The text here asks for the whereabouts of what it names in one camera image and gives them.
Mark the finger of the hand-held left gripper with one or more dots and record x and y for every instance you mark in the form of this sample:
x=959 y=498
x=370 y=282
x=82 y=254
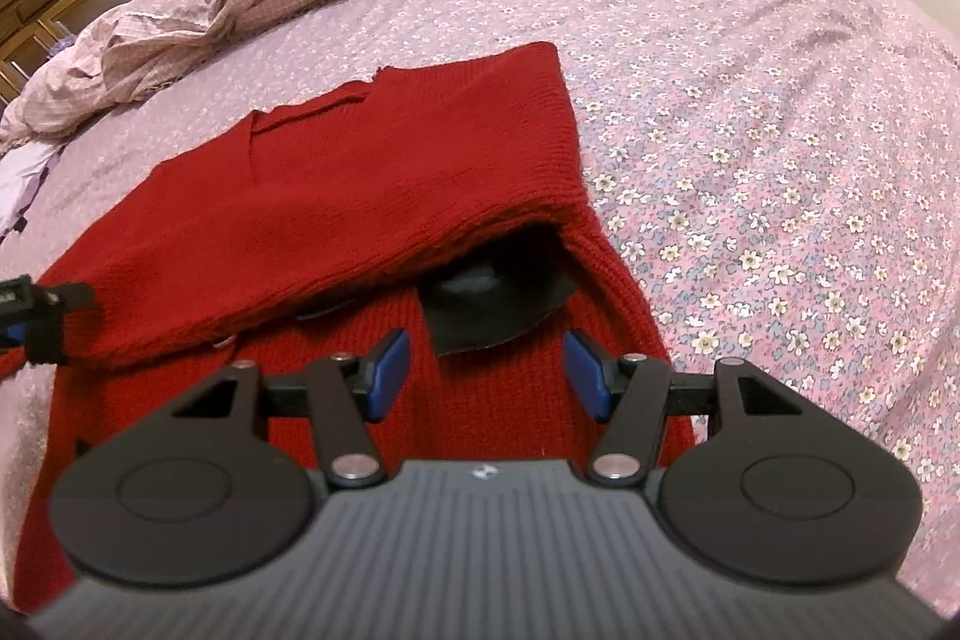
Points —
x=64 y=296
x=43 y=344

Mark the black fabric patch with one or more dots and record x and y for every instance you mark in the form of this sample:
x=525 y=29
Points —
x=487 y=310

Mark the red knit sweater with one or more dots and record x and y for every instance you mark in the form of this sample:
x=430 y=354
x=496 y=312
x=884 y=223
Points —
x=337 y=175

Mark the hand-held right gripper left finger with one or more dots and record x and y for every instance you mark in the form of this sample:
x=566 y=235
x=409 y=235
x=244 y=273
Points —
x=390 y=377

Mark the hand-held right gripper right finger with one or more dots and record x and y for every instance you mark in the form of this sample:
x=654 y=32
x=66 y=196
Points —
x=583 y=377

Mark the floral bed sheet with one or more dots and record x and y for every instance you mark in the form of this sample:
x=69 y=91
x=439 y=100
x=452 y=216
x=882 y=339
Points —
x=750 y=160

